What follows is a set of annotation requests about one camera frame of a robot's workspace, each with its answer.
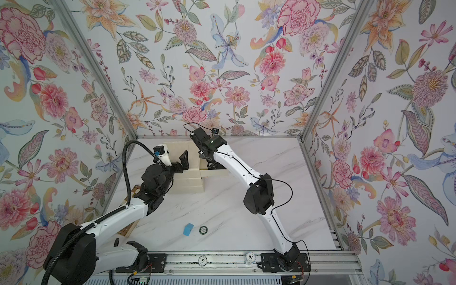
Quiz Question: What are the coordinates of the cream drawer cabinet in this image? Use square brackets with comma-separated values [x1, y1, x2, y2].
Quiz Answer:
[156, 142, 214, 195]

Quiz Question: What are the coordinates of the left aluminium corner post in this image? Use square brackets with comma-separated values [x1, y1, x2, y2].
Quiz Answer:
[50, 1, 138, 140]

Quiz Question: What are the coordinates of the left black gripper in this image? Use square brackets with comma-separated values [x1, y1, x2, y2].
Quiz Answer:
[157, 150, 190, 196]

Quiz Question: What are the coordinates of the blue foam block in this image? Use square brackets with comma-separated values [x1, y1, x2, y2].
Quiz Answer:
[183, 223, 194, 236]

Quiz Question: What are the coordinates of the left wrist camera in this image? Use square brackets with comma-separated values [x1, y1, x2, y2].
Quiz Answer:
[153, 144, 172, 167]

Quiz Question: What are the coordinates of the black corrugated cable conduit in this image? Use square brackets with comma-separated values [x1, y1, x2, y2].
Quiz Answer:
[40, 140, 157, 285]

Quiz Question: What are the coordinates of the wooden chessboard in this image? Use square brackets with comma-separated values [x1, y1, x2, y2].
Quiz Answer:
[118, 185, 140, 238]

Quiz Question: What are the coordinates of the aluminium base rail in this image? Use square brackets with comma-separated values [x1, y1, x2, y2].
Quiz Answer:
[93, 248, 362, 276]

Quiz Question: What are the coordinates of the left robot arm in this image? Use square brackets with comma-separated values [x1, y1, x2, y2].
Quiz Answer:
[41, 145, 189, 285]

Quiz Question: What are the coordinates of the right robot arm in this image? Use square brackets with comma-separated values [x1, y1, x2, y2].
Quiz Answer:
[190, 127, 311, 271]

